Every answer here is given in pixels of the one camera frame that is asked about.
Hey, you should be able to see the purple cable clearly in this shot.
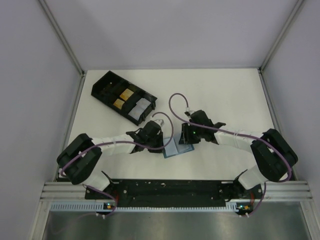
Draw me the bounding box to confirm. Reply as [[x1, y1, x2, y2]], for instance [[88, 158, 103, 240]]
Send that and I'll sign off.
[[61, 112, 175, 218], [168, 93, 293, 218]]

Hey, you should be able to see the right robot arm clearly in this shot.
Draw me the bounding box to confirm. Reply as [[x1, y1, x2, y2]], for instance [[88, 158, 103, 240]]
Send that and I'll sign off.
[[179, 110, 298, 190]]

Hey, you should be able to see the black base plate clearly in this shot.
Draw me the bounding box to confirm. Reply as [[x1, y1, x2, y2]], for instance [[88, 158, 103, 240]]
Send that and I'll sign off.
[[84, 178, 265, 208]]

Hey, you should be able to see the blue card holder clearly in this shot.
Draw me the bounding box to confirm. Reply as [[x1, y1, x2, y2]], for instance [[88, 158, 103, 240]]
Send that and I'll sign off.
[[163, 134, 194, 159]]

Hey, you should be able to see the upper gold card in tray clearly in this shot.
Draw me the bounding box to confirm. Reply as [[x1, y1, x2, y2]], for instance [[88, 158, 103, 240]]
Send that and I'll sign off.
[[119, 88, 134, 101]]

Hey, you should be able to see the grey slotted cable duct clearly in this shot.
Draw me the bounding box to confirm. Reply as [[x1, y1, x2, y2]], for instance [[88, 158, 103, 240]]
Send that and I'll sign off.
[[49, 201, 238, 213]]

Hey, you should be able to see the left aluminium frame post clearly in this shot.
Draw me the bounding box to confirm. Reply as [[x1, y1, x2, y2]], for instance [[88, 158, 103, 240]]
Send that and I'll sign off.
[[37, 0, 85, 76]]

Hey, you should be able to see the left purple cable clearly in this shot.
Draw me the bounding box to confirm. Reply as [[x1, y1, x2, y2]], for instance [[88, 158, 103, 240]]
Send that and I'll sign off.
[[61, 112, 175, 218]]

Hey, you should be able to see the white credit card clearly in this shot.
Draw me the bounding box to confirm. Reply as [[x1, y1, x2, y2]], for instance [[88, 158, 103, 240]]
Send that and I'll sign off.
[[136, 98, 152, 110]]

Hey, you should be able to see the white card in tray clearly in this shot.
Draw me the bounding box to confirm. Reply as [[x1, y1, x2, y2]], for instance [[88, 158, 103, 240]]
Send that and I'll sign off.
[[128, 105, 144, 121]]

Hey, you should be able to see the black organizer tray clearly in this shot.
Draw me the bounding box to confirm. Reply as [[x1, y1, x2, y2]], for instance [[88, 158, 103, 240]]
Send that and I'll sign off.
[[91, 71, 158, 126]]

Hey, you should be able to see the aluminium front rail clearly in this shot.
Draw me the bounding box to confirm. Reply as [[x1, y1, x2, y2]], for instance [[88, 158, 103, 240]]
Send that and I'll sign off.
[[40, 181, 313, 202]]

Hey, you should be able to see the right aluminium frame post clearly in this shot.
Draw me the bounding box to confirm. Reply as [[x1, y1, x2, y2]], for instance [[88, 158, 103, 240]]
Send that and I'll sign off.
[[259, 0, 306, 74]]

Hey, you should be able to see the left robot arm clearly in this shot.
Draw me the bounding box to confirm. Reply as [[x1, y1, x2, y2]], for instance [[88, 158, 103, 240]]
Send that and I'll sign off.
[[56, 119, 164, 191]]

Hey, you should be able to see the lower gold card in tray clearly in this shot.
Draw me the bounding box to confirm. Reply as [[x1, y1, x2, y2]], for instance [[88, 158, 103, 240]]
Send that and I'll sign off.
[[113, 98, 125, 110]]

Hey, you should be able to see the gold card in tray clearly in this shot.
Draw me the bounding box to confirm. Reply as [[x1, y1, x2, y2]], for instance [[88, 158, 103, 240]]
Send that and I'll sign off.
[[119, 88, 134, 101], [113, 98, 125, 110]]

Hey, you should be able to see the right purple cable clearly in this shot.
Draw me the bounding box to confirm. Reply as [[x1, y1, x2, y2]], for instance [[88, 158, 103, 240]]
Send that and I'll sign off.
[[168, 93, 293, 218]]

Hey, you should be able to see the aluminium frame post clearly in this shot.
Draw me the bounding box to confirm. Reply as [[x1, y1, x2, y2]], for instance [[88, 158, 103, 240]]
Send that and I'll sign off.
[[37, 0, 85, 76], [259, 0, 306, 74]]

